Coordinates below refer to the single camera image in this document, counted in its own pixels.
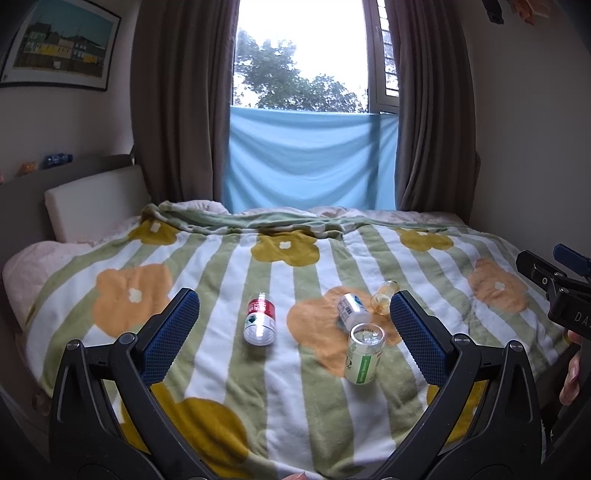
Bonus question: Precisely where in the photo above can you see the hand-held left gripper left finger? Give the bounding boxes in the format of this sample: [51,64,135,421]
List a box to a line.
[48,287,209,480]

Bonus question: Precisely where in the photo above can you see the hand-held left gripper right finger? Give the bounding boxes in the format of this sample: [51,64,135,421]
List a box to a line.
[368,290,544,480]

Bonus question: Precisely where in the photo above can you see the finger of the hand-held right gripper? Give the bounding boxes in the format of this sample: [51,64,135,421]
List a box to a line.
[554,244,591,278]
[516,250,573,302]

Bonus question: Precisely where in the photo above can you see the green label clear cup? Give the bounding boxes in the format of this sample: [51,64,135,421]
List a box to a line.
[344,322,387,385]

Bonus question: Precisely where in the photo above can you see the red label clear cup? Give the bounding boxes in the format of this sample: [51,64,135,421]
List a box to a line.
[243,292,278,346]

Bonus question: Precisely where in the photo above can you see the person's right hand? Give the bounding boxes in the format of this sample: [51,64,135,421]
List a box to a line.
[559,330,584,407]

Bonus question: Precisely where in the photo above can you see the small amber bottle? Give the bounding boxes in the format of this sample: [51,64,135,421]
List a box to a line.
[370,280,400,316]

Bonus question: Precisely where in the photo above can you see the white bottle blue label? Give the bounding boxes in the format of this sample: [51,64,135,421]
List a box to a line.
[335,292,370,331]

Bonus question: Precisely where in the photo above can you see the floral striped blanket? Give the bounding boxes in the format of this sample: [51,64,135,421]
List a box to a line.
[22,201,572,480]

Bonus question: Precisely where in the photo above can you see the white headboard cushion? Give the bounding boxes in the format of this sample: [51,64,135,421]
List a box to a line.
[44,165,154,243]

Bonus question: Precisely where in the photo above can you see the grey bed headboard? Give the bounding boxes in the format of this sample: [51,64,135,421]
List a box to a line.
[0,154,139,278]

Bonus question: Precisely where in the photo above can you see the brown curtain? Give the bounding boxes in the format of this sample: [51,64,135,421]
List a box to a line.
[384,0,477,226]
[130,0,242,217]

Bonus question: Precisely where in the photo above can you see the light blue cloth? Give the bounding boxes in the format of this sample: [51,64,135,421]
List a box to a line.
[222,106,400,214]

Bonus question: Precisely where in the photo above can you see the dark hanging object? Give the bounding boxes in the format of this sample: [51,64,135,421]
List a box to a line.
[481,0,506,25]

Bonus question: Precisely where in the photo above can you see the tree outside window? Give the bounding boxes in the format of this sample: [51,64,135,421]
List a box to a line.
[233,27,369,114]

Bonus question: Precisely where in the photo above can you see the framed houses picture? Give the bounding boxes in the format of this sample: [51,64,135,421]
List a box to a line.
[0,0,123,92]

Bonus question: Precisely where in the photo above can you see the orange wall decoration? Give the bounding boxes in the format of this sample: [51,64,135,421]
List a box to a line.
[509,0,551,25]

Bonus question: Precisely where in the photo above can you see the window shutter frame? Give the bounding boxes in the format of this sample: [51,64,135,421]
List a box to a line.
[364,0,402,114]

